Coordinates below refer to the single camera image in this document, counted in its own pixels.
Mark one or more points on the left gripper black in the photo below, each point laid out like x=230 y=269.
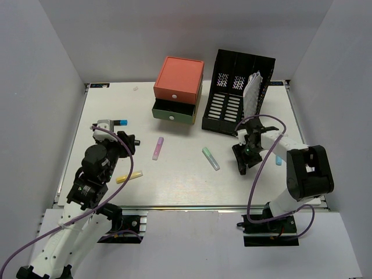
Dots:
x=128 y=140

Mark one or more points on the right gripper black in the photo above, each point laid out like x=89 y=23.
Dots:
x=239 y=153

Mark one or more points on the white spiral notebook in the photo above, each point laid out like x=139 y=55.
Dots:
x=251 y=94

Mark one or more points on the green drawer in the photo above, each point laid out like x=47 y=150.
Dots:
x=174 y=111

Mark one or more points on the orange top drawer box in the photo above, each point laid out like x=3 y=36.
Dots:
x=179 y=80

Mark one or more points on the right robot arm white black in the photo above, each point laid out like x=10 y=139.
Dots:
x=308 y=172

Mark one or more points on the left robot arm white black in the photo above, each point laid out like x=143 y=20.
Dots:
x=88 y=215

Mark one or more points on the black blue highlighter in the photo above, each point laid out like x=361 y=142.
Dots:
x=120 y=122

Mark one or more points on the pastel yellow highlighter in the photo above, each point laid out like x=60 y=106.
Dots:
x=134 y=175

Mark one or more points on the pastel green highlighter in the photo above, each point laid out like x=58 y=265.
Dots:
x=210 y=158

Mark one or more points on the pastel blue highlighter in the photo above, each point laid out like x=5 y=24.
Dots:
x=278 y=160

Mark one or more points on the pastel purple highlighter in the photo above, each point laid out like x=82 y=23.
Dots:
x=158 y=147

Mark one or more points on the black file organizer rack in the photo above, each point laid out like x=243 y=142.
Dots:
x=225 y=107

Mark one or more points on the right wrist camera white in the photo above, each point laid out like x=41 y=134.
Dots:
x=241 y=137

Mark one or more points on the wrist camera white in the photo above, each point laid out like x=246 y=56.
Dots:
x=241 y=137
x=105 y=133

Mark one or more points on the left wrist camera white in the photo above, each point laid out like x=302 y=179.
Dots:
x=105 y=133

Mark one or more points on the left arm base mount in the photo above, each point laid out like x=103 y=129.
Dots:
x=125 y=226

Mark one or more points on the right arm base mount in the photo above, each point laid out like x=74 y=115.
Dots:
x=282 y=232

